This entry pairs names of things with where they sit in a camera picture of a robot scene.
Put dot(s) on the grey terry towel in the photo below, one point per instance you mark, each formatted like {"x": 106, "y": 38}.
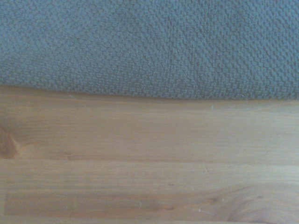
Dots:
{"x": 149, "y": 46}

